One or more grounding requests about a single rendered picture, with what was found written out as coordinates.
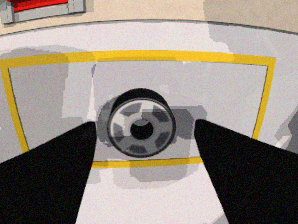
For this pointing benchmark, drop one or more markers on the black rubber tyre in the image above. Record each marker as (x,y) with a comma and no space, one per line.
(150,139)

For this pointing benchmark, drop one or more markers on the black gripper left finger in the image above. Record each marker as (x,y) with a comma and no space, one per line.
(45,185)

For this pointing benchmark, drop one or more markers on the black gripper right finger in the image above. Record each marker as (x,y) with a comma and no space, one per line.
(255,182)

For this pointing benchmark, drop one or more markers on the yellow rectangular outline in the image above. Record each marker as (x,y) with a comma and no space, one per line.
(135,55)

